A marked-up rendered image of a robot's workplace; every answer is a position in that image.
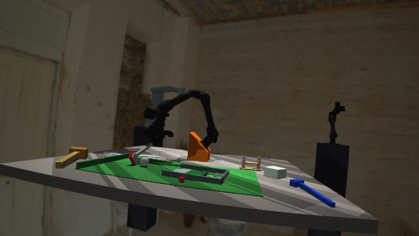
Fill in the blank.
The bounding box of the green putting mat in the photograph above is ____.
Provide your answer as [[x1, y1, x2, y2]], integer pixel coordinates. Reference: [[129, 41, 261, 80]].
[[79, 157, 264, 197]]

